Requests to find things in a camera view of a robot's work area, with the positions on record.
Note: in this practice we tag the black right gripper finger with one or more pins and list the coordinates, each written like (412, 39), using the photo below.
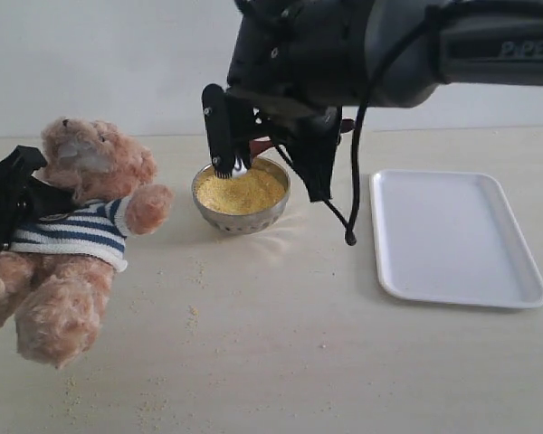
(217, 129)
(243, 128)

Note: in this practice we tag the tan teddy bear striped sweater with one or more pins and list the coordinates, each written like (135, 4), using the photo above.
(56, 278)

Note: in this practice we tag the steel bowl of millet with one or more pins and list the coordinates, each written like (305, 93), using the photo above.
(244, 205)

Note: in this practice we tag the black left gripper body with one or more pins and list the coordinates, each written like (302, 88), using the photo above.
(14, 208)

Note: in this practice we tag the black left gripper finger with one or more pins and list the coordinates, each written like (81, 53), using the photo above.
(21, 164)
(47, 200)

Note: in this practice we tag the black Piper right robot arm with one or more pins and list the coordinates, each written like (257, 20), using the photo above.
(413, 47)

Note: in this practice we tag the dark red wooden spoon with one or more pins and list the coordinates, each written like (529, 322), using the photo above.
(260, 146)

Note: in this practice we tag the white rectangular plastic tray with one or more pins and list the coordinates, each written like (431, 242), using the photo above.
(451, 238)

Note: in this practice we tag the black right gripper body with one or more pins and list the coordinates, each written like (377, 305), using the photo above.
(300, 56)

